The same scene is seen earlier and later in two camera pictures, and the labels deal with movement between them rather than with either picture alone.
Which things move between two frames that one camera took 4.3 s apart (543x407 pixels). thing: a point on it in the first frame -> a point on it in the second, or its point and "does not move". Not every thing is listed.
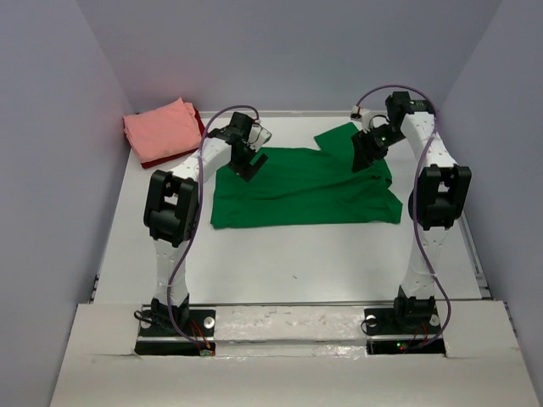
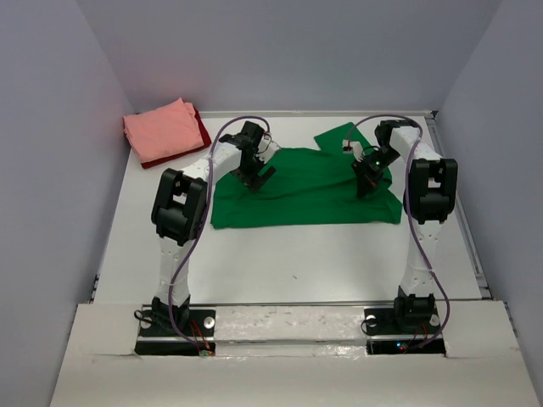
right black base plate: (382, 321) does not move
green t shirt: (306, 186) does not move
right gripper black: (364, 152) -> (366, 180)
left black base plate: (199, 323) does not move
